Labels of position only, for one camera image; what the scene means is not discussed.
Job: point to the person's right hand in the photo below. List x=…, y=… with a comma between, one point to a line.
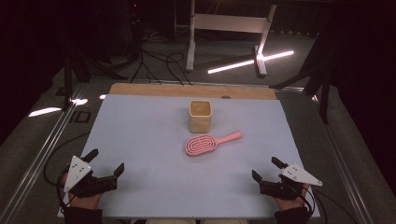
x=289, y=203

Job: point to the white desk frame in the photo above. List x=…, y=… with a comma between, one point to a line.
x=230, y=23

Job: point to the black tripod stand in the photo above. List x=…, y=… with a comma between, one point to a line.
x=67, y=81

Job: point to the person's left hand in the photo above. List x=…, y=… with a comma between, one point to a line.
x=87, y=202

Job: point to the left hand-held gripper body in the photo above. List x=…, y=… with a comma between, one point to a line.
x=77, y=174

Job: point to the pink hairbrush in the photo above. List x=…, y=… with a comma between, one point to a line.
x=202, y=144

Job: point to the beige square cup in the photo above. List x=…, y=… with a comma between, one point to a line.
x=200, y=121

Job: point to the aluminium rail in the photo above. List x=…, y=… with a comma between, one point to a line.
x=342, y=161
x=43, y=155

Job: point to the pale blue table mat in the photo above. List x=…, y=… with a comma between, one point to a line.
x=162, y=140

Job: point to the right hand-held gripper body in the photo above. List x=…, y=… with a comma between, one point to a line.
x=291, y=183

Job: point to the black angled stand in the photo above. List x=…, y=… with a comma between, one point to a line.
x=323, y=87

